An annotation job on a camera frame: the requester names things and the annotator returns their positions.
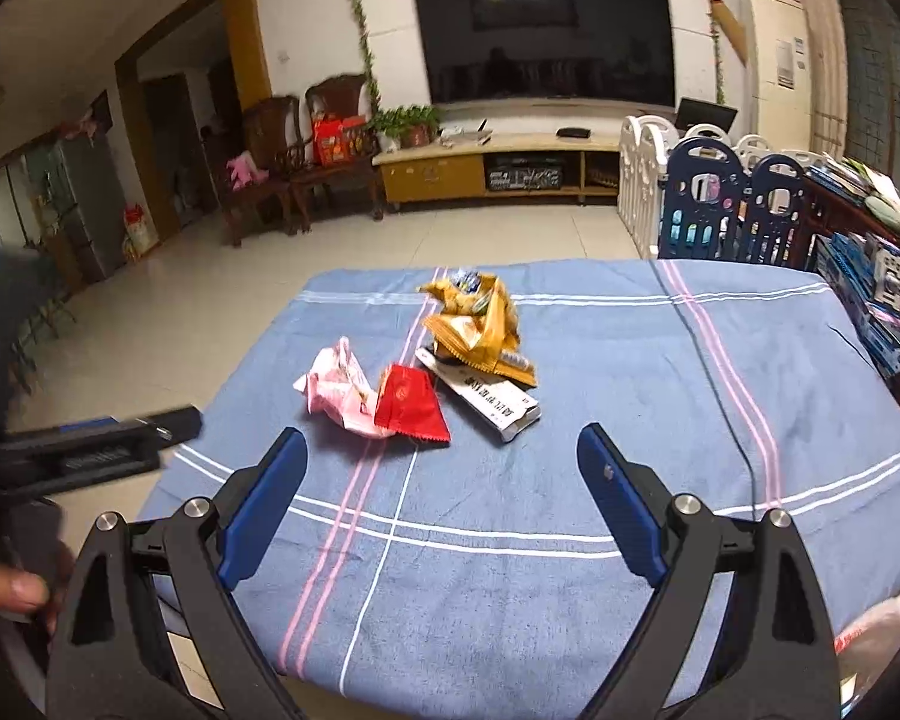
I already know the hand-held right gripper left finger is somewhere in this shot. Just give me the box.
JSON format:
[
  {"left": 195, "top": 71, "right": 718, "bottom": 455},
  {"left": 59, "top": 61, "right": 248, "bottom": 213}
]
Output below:
[{"left": 45, "top": 426, "right": 310, "bottom": 720}]

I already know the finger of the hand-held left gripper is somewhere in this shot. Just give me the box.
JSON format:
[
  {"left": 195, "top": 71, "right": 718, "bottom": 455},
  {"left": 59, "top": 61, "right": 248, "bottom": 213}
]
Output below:
[{"left": 0, "top": 405, "right": 204, "bottom": 452}]

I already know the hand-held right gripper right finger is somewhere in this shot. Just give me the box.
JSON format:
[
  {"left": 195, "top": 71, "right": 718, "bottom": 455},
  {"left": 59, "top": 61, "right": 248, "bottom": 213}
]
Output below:
[{"left": 576, "top": 422, "right": 841, "bottom": 720}]

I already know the translucent plastic bag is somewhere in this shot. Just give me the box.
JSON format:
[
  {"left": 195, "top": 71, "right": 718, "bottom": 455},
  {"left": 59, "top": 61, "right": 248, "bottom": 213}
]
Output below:
[{"left": 832, "top": 591, "right": 900, "bottom": 695}]

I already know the person's left hand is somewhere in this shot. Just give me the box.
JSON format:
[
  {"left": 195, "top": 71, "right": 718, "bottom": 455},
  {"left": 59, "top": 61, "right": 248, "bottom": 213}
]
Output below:
[{"left": 0, "top": 540, "right": 77, "bottom": 642}]

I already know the pink plastic wrapper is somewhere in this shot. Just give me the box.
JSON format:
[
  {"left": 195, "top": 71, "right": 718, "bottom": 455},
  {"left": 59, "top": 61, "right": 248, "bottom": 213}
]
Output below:
[{"left": 292, "top": 337, "right": 392, "bottom": 441}]

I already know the white and grey packet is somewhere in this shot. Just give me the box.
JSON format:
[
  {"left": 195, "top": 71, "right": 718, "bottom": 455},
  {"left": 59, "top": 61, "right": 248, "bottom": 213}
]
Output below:
[{"left": 415, "top": 345, "right": 542, "bottom": 443}]

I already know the blue striped tablecloth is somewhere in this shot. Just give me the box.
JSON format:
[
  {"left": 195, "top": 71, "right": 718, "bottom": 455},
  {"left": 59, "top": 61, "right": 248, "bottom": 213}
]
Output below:
[{"left": 137, "top": 259, "right": 900, "bottom": 719}]

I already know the grey refrigerator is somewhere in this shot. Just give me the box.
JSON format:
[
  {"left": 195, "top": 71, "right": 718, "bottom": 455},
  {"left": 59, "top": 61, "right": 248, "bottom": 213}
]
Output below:
[{"left": 43, "top": 123, "right": 133, "bottom": 284}]

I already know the red foil wrapper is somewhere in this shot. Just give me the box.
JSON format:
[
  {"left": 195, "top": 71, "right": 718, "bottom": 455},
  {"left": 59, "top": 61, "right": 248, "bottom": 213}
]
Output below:
[{"left": 373, "top": 363, "right": 452, "bottom": 446}]

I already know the red and white bag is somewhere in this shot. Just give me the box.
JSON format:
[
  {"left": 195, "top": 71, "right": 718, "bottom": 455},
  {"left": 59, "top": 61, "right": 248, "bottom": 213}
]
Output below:
[{"left": 123, "top": 204, "right": 159, "bottom": 257}]

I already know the yellow snack packet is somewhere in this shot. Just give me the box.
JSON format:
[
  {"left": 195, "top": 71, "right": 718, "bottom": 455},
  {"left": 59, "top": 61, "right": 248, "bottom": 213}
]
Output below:
[{"left": 418, "top": 272, "right": 539, "bottom": 389}]

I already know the pink plush toy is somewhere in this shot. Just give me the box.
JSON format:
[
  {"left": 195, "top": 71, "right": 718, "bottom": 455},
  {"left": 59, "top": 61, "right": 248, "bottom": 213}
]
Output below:
[{"left": 226, "top": 152, "right": 263, "bottom": 188}]

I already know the blue baby fence panel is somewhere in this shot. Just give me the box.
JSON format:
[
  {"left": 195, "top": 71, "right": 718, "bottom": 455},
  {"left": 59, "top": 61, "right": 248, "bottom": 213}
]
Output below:
[{"left": 658, "top": 136, "right": 809, "bottom": 266}]

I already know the stack of blue boxes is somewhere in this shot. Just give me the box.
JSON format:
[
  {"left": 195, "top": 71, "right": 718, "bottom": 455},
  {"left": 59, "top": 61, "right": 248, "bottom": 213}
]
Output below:
[{"left": 816, "top": 231, "right": 900, "bottom": 378}]

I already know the white baby fence panel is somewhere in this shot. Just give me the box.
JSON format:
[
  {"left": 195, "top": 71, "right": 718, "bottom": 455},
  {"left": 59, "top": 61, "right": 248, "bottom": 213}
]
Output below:
[{"left": 618, "top": 115, "right": 680, "bottom": 257}]

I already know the dark wooden armchair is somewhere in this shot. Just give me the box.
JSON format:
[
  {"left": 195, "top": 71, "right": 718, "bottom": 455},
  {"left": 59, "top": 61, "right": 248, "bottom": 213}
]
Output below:
[
  {"left": 216, "top": 95, "right": 302, "bottom": 248},
  {"left": 289, "top": 74, "right": 386, "bottom": 235}
]

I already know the black audio amplifier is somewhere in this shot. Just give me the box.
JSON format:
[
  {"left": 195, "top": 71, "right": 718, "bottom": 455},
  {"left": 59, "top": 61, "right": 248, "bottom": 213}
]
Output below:
[{"left": 485, "top": 153, "right": 568, "bottom": 193}]

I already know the dark wooden side table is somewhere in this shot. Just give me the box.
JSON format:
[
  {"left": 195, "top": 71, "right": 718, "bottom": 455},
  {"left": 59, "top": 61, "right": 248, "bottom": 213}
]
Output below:
[{"left": 797, "top": 175, "right": 900, "bottom": 302}]

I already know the red gift box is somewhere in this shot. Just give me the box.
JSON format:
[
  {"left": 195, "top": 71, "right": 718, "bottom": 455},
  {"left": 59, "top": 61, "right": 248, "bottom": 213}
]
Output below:
[{"left": 313, "top": 114, "right": 369, "bottom": 168}]

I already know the wooden television cabinet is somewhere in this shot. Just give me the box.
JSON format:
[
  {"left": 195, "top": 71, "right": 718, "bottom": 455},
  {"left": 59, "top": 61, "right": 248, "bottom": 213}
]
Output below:
[{"left": 373, "top": 131, "right": 623, "bottom": 215}]

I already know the black laptop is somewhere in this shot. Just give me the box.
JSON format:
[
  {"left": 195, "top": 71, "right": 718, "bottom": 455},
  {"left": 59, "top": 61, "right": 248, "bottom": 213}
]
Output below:
[{"left": 676, "top": 97, "right": 739, "bottom": 135}]

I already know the green potted plant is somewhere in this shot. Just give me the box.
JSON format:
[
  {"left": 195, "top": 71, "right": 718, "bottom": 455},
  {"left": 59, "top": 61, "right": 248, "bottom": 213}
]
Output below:
[{"left": 370, "top": 104, "right": 443, "bottom": 150}]

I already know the white standing air conditioner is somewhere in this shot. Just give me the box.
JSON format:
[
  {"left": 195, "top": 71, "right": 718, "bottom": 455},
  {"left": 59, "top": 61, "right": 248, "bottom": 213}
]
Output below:
[{"left": 745, "top": 0, "right": 812, "bottom": 156}]

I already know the large black television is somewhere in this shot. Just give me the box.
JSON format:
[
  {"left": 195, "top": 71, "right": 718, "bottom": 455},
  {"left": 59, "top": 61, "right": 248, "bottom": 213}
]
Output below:
[{"left": 413, "top": 0, "right": 678, "bottom": 109}]

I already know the green vine garland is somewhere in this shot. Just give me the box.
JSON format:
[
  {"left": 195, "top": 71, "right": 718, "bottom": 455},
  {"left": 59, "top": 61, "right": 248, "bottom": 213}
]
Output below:
[
  {"left": 693, "top": 0, "right": 725, "bottom": 103},
  {"left": 344, "top": 0, "right": 383, "bottom": 118}
]

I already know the brown cardboard piece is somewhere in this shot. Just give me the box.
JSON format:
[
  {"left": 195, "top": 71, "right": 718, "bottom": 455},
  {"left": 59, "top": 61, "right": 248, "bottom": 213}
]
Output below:
[{"left": 708, "top": 0, "right": 749, "bottom": 65}]

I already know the beige curtain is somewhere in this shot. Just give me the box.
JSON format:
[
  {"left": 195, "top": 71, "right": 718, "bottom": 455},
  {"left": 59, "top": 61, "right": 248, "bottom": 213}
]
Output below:
[{"left": 801, "top": 0, "right": 850, "bottom": 160}]

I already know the black cable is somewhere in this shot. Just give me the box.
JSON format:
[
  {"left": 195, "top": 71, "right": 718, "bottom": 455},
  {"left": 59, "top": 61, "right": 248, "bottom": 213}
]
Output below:
[{"left": 673, "top": 298, "right": 785, "bottom": 515}]

